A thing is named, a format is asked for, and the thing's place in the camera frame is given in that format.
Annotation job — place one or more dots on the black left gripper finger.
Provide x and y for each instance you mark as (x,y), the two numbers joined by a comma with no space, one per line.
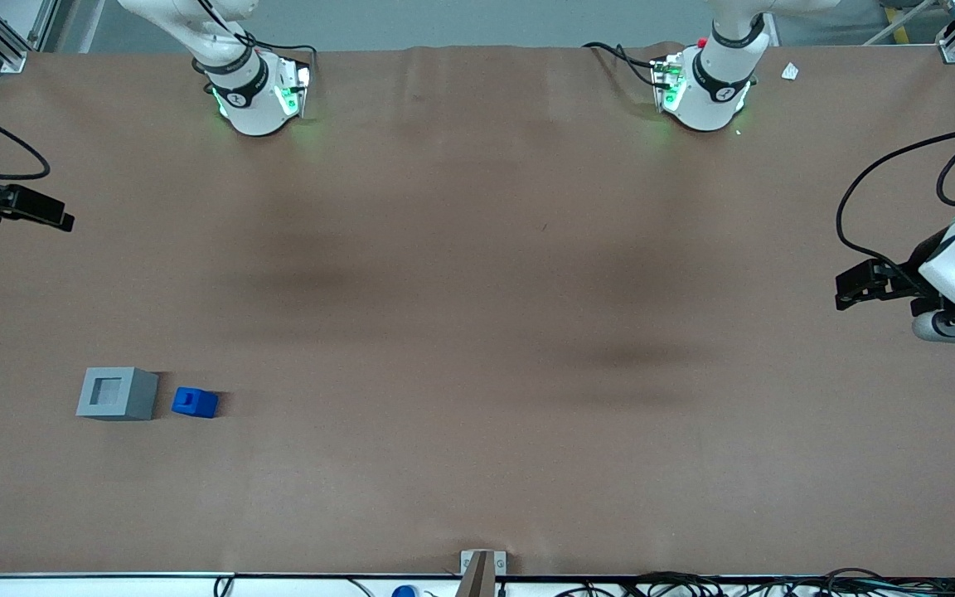
(879,269)
(859,296)

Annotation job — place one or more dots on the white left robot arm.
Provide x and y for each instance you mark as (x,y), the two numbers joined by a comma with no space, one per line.
(705,95)

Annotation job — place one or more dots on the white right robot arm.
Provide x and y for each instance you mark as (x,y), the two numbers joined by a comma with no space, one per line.
(249,108)

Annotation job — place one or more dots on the gray square base block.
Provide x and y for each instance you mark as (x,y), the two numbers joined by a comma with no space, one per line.
(117,394)

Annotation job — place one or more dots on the blue plastic part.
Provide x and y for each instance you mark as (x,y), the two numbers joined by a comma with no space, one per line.
(194,402)

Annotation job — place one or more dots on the small white paper scrap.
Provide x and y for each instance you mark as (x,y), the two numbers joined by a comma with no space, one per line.
(790,71)

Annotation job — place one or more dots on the white strut with yellow tape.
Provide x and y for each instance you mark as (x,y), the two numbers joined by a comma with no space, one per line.
(900,25)

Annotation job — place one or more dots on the paper table cover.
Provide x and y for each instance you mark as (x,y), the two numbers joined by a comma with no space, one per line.
(477,332)

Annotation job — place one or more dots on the blue round cap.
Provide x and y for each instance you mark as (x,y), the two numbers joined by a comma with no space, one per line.
(404,592)

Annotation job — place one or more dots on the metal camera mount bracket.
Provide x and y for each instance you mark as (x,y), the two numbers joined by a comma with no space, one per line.
(482,572)

